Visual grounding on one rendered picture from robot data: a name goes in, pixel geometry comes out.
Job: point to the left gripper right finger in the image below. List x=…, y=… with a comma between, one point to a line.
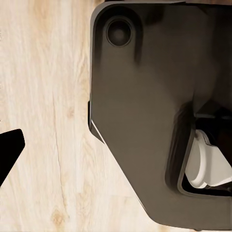
x=224, y=143

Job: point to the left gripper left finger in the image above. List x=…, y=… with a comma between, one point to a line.
x=12, y=144

